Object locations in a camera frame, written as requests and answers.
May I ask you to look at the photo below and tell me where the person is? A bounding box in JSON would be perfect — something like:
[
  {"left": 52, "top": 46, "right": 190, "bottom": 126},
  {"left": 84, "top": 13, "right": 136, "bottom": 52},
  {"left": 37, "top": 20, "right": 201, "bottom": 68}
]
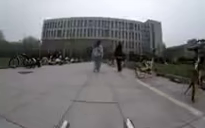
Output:
[
  {"left": 91, "top": 40, "right": 105, "bottom": 73},
  {"left": 113, "top": 41, "right": 126, "bottom": 73}
]

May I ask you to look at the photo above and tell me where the large grey curved building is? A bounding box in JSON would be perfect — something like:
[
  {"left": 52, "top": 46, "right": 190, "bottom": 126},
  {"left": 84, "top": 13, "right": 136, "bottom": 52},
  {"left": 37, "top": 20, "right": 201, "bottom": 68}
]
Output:
[{"left": 40, "top": 16, "right": 164, "bottom": 59}]

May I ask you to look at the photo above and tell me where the row of parked bicycles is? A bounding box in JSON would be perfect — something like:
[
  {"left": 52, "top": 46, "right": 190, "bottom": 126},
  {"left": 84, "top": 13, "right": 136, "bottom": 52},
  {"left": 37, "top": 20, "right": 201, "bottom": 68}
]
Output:
[{"left": 8, "top": 50, "right": 84, "bottom": 69}]

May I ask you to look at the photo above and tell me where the robot's own part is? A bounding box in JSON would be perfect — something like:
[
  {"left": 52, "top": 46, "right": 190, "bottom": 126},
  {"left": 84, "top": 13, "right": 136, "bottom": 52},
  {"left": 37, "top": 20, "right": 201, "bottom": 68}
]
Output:
[
  {"left": 60, "top": 120, "right": 70, "bottom": 128},
  {"left": 124, "top": 118, "right": 135, "bottom": 128}
]

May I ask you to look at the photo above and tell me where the manhole cover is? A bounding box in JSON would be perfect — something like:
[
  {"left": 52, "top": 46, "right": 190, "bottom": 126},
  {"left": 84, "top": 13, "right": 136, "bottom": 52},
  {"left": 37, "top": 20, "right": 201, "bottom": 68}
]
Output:
[{"left": 17, "top": 70, "right": 34, "bottom": 75}]

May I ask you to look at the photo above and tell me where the low grey building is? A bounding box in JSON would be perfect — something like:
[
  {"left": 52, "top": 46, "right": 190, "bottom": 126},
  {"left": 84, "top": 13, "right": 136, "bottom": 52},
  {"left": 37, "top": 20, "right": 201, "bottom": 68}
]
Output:
[{"left": 163, "top": 38, "right": 205, "bottom": 64}]

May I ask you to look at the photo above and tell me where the row of trees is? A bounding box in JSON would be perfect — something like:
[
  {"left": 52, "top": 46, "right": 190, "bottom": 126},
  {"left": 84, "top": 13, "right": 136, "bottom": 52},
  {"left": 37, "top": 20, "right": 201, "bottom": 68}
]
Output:
[{"left": 0, "top": 29, "right": 42, "bottom": 58}]

